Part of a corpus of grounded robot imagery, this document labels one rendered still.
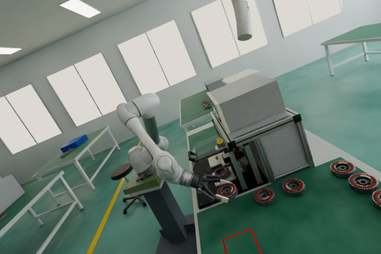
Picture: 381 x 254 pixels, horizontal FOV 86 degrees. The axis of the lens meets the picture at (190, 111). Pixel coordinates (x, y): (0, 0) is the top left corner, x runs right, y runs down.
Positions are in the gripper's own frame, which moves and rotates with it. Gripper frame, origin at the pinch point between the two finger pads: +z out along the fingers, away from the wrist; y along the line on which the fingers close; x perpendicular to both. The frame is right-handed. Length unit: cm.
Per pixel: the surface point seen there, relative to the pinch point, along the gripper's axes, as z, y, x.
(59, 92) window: -514, -319, -158
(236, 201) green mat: 7.0, -7.6, -13.2
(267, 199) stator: 22.0, -4.2, -0.5
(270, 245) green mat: 23.8, 19.5, -3.5
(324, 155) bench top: 53, -42, 13
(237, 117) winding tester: -3.9, -29.2, 31.4
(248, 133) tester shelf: 4.5, -20.6, 27.3
